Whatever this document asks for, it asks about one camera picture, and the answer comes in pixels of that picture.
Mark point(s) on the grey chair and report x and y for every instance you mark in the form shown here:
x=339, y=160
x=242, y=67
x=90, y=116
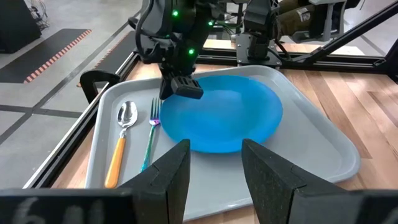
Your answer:
x=329, y=18

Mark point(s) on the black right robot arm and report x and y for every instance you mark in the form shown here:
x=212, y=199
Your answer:
x=174, y=31

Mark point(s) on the black table clamp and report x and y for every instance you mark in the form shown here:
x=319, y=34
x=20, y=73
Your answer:
x=93, y=77

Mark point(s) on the person's leg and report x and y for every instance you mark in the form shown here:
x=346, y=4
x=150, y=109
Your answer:
x=292, y=21

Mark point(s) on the black hazard-striped floor mat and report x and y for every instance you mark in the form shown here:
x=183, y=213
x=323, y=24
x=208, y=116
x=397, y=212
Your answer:
x=118, y=53
x=37, y=59

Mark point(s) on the grey plastic tray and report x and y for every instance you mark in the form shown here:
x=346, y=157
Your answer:
x=311, y=140

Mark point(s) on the blue round plate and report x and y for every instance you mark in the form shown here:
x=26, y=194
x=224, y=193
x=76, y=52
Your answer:
x=224, y=118

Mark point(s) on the black aluminium rig frame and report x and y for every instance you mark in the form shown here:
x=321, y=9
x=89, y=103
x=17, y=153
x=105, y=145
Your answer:
x=326, y=63

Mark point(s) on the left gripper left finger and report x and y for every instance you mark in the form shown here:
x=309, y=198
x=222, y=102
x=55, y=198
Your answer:
x=164, y=193

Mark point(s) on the black cabinet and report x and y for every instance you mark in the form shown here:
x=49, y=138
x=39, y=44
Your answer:
x=15, y=25

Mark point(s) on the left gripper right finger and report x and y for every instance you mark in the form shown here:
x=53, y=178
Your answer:
x=273, y=186

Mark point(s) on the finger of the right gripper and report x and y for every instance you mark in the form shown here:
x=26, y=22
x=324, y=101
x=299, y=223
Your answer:
x=165, y=90

